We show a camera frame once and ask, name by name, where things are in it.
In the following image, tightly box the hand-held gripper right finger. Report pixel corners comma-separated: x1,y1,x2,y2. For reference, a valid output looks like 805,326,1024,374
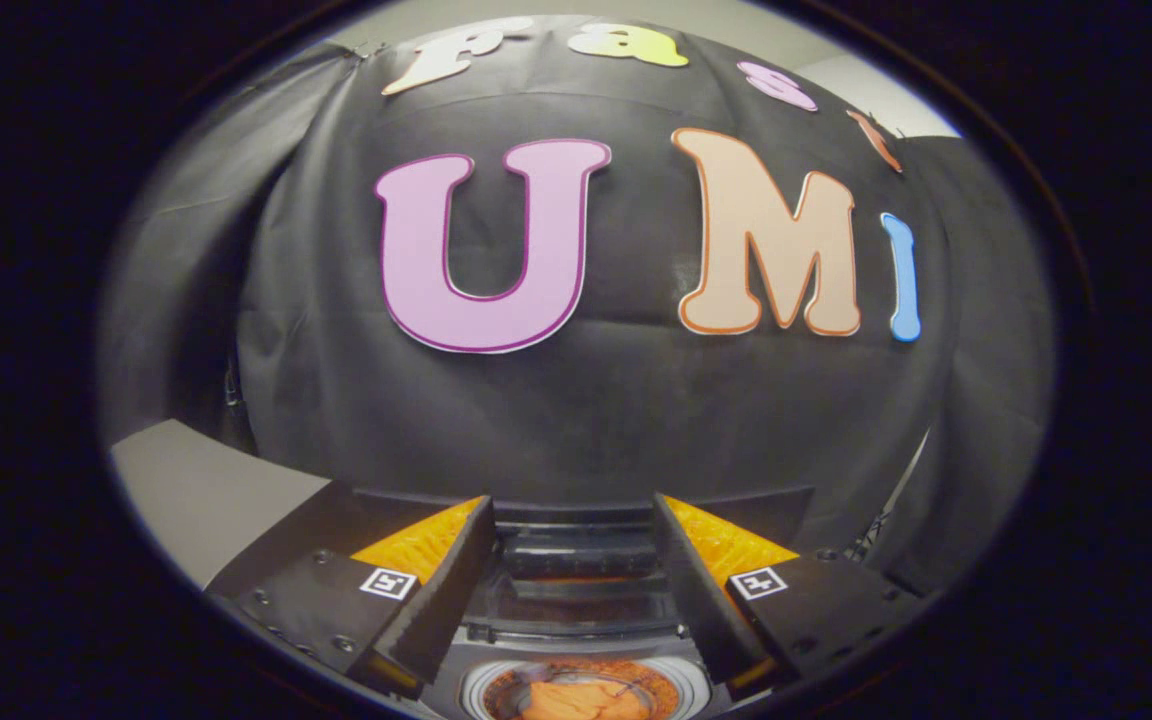
652,493,929,693

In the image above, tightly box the dark cabinet with beige door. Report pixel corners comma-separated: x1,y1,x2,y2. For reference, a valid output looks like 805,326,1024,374
111,420,482,601

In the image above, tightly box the orange garment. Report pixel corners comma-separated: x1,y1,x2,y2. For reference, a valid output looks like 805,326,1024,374
511,675,653,720

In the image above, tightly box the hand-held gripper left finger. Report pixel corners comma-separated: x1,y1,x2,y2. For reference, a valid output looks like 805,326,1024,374
206,495,497,701

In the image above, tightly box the dark washing machine lid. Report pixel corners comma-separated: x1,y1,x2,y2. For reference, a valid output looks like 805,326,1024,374
351,487,817,641

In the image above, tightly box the black backdrop cloth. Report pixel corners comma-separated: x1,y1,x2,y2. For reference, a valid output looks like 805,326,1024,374
96,15,1057,599

